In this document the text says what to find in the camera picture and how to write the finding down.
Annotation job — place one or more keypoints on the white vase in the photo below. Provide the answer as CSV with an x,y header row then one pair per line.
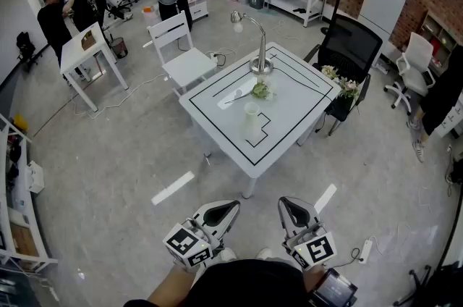
x,y
252,121

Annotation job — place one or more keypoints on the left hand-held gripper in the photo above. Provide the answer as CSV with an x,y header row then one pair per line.
x,y
188,244

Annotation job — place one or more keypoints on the white wooden chair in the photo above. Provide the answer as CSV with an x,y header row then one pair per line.
x,y
188,63

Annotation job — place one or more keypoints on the low white cabinet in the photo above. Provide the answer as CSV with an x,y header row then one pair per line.
x,y
199,8

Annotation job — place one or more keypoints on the black backpack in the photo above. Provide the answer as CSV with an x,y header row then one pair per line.
x,y
25,45

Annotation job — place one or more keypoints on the yellow container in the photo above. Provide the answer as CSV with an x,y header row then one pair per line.
x,y
20,121

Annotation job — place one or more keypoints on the pink and white flower bouquet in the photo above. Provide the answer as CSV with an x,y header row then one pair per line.
x,y
330,72
349,88

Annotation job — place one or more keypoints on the white flowers bunch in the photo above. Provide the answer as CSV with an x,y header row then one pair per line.
x,y
261,90

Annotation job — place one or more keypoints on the white power strip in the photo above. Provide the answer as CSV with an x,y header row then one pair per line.
x,y
366,251
218,59

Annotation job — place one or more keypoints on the white storage shelf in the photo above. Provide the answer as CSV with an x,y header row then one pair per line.
x,y
18,197

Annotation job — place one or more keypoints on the black wrist-mounted screen device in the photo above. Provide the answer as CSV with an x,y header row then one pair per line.
x,y
334,289

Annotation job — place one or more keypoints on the black mesh office chair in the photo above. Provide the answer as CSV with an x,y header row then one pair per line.
x,y
352,41

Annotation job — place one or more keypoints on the orange object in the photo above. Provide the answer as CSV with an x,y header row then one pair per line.
x,y
148,9

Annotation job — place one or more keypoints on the wooden cabinet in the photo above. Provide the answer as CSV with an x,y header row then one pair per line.
x,y
439,37

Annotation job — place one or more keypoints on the silver desk lamp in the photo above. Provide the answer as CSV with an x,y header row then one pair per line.
x,y
261,64

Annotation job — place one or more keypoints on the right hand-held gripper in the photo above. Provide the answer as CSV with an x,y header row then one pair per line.
x,y
314,249

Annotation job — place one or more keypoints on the brown cardboard box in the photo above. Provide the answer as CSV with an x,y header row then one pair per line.
x,y
88,41

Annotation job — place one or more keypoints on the white panel with red diamond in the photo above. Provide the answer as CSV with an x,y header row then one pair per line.
x,y
383,8

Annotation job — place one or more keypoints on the person's right forearm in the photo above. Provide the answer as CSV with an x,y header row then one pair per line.
x,y
311,278

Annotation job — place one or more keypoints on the person's right shoe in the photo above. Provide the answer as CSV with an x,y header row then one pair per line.
x,y
264,253

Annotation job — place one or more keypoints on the person's shoe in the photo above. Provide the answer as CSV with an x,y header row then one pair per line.
x,y
228,255
264,253

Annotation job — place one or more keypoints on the person's black shirt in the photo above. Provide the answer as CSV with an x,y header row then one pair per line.
x,y
249,284

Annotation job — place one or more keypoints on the person's left forearm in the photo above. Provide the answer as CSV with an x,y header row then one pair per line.
x,y
170,284

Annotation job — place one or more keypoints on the person's left shoe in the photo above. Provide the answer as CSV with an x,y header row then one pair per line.
x,y
228,255

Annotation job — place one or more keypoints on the small white side table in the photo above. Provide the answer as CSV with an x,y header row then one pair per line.
x,y
77,52

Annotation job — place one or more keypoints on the white office chair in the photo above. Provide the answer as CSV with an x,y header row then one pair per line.
x,y
416,52

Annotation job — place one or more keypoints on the white box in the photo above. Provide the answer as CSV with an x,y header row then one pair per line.
x,y
35,177

